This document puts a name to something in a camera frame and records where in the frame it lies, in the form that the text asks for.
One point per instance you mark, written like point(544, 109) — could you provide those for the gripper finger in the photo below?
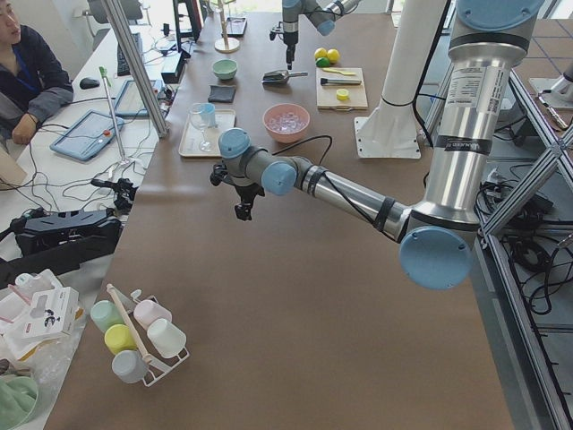
point(288, 56)
point(248, 211)
point(291, 54)
point(239, 211)

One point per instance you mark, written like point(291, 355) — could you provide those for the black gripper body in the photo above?
point(244, 193)
point(290, 39)

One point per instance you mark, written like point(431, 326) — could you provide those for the metal ice scoop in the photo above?
point(280, 77)

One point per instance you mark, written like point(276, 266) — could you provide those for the pink bowl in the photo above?
point(287, 107)

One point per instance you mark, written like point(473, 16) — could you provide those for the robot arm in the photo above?
point(435, 235)
point(322, 18)

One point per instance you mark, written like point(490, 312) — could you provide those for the blue cup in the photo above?
point(208, 114)

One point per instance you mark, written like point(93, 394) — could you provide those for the clear ice cubes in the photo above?
point(286, 122)

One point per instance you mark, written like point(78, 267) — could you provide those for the pink cup in rack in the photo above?
point(148, 311)

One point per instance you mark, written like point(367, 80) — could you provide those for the white cup in rack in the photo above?
point(167, 339)

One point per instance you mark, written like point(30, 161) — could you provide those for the green cup in rack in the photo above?
point(104, 314)

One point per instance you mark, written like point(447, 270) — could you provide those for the yellow cup in rack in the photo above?
point(118, 338)

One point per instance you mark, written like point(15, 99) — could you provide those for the white cup rack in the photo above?
point(159, 367)

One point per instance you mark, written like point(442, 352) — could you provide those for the grey cup in rack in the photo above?
point(129, 366)

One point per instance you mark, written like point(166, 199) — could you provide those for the green lime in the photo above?
point(322, 62)

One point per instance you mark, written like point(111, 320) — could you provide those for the beige tray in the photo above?
point(189, 146)

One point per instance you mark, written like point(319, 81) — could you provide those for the black glass tray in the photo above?
point(235, 27)

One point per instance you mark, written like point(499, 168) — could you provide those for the wine glass on tray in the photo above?
point(205, 144)

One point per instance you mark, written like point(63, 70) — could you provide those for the wooden cutting board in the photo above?
point(340, 88)

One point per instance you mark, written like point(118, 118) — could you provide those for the wooden glass stand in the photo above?
point(225, 44)

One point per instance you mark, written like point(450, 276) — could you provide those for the yellow lemon half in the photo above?
point(342, 94)

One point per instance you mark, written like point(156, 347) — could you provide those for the dark grey cloth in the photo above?
point(222, 93)

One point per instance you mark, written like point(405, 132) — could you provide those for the blue teach pendant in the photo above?
point(128, 102)
point(87, 137)

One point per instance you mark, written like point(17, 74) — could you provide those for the computer mouse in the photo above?
point(88, 83)

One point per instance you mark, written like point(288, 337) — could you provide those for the black case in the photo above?
point(48, 232)

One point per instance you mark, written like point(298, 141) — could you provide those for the person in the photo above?
point(34, 85)

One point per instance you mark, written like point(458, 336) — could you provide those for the white cardboard box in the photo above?
point(51, 315)

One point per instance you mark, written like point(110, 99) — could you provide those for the large green bowl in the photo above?
point(19, 396)

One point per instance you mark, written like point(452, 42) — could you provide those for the aluminium frame post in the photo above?
point(119, 23)

